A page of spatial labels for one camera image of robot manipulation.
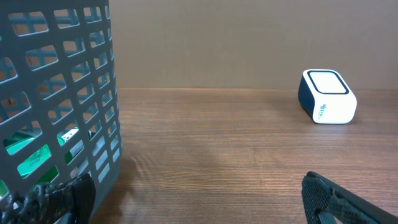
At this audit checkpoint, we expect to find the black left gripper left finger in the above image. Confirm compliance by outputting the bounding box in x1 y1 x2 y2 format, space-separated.
1 173 96 224

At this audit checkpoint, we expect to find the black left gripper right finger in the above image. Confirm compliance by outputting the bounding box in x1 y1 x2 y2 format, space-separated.
301 171 397 224

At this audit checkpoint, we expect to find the green 3M gloves package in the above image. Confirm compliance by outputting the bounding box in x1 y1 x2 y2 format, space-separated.
1 128 84 183

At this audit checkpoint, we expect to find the white barcode scanner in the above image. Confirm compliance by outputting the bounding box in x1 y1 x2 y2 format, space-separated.
298 69 358 124

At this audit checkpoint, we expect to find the grey plastic shopping basket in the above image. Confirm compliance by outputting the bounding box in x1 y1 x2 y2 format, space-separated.
1 0 123 219

